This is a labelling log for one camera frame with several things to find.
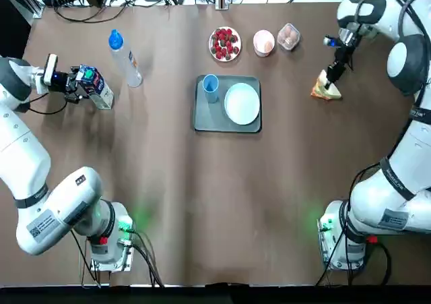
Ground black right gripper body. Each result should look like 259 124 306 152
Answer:
332 39 358 65

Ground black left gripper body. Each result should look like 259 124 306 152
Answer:
49 69 77 96

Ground triangular sandwich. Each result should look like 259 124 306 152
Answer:
310 69 343 102

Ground blue white milk carton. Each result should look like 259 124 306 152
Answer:
75 64 114 111

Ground pink paper cup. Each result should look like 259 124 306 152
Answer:
253 30 276 57

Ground white round plate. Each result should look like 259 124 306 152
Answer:
224 82 261 125

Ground white plate under strawberries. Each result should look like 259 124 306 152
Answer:
208 26 242 61

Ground blue plastic cup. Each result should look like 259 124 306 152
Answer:
202 73 220 104

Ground grey-green plastic tray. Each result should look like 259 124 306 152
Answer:
193 74 263 133

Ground clear bottle blue cap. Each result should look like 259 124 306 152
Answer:
108 29 143 88

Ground clear plastic egg box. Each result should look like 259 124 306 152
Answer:
277 22 301 52

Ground red strawberries pile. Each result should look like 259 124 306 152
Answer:
211 28 240 60

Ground black looped cable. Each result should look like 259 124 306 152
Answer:
53 3 127 24

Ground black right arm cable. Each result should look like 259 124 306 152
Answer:
346 0 431 217

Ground aluminium frame rail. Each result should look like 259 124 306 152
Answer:
18 0 44 19

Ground black left base cables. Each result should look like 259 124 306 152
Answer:
69 228 166 288

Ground black base cables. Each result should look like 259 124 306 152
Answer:
314 229 393 286
69 228 166 288

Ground black right base cables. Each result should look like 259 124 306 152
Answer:
314 229 393 286

